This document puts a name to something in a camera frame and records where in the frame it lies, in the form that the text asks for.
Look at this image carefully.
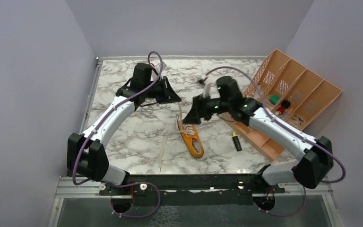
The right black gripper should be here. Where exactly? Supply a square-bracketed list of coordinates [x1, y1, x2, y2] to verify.
[181, 93, 230, 126]

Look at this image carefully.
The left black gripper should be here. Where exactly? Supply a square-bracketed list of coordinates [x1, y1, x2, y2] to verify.
[143, 76, 182, 104]

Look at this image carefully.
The white shoelace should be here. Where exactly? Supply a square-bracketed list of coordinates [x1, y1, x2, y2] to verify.
[158, 102, 201, 173]

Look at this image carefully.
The orange canvas sneaker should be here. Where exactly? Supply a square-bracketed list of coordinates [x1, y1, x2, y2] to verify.
[176, 112, 204, 159]

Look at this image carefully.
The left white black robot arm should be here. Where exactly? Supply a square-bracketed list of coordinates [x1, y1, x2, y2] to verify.
[67, 63, 181, 194]

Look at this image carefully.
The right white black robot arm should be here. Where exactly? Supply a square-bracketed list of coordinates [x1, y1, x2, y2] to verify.
[182, 76, 334, 192]

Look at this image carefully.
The black yellow highlighter marker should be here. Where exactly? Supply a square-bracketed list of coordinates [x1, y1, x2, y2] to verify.
[232, 132, 242, 151]

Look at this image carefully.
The green cap item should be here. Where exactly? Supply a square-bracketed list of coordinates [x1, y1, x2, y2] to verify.
[269, 95, 280, 105]

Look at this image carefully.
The red black bottle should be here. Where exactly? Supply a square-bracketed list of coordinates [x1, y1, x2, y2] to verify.
[274, 100, 291, 121]

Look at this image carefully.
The peach plastic organizer tray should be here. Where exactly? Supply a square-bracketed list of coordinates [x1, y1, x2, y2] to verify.
[221, 49, 343, 163]

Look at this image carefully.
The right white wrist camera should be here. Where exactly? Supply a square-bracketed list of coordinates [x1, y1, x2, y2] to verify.
[198, 77, 213, 98]

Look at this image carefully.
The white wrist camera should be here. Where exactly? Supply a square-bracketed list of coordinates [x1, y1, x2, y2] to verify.
[150, 62, 167, 77]
[198, 77, 213, 98]

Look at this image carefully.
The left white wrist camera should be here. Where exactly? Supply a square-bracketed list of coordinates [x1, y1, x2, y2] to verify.
[150, 62, 167, 77]

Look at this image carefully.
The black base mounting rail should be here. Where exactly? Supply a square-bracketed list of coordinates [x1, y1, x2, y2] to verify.
[99, 174, 284, 206]

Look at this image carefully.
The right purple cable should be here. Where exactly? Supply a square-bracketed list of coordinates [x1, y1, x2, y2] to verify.
[201, 66, 346, 218]

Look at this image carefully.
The purple cable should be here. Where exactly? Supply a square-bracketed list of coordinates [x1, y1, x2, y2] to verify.
[72, 51, 164, 218]
[201, 66, 346, 218]

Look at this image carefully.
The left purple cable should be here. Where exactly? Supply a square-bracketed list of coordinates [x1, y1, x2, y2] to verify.
[72, 51, 164, 218]

